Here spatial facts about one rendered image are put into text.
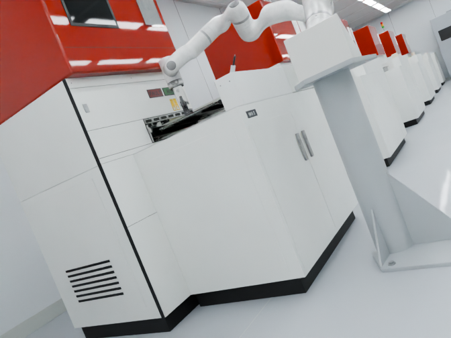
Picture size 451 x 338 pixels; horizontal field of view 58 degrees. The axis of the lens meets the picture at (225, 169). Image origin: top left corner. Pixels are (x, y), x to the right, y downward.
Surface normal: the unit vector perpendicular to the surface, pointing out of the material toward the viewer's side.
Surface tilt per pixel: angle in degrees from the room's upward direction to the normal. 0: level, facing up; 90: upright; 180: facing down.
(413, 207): 90
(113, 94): 90
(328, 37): 90
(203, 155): 90
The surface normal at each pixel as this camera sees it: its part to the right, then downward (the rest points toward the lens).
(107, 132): 0.78, -0.28
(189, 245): -0.50, 0.25
